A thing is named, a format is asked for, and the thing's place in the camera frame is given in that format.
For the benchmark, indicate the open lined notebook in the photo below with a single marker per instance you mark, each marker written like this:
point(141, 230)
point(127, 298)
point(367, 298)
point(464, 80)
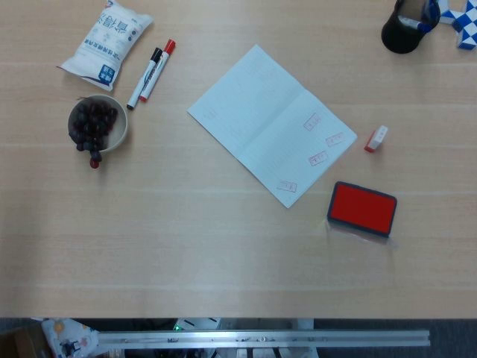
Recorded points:
point(261, 119)

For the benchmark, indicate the white snack bag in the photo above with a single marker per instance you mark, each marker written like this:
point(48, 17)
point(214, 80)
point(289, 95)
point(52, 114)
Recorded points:
point(106, 41)

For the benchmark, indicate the red-capped whiteboard marker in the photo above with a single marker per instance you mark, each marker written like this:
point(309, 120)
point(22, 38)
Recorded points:
point(155, 74)

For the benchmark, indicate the blue white snake puzzle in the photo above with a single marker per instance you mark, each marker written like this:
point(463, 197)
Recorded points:
point(466, 22)

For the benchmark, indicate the black mesh pen holder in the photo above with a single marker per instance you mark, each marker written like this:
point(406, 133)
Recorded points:
point(400, 39)

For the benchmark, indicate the black-capped whiteboard marker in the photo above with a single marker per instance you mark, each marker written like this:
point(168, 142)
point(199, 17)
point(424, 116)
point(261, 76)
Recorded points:
point(143, 80)

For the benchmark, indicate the red ink pad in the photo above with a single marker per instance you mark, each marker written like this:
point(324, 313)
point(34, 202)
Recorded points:
point(361, 209)

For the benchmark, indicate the aluminium rail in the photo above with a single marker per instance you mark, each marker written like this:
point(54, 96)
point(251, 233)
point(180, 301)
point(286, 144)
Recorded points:
point(261, 337)

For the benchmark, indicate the beige bowl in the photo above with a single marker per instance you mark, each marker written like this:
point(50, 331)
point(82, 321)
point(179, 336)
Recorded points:
point(121, 135)

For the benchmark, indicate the blue-capped marker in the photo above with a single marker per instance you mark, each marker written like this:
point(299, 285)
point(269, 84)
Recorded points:
point(410, 22)

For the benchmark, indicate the red and white stamp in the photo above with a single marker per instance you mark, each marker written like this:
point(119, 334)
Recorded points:
point(376, 138)

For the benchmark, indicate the white printed paper sheet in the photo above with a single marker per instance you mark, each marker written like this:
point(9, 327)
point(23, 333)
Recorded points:
point(63, 335)

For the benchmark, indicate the dark grape bunch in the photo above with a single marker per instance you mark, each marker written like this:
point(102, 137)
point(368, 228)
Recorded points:
point(91, 123)

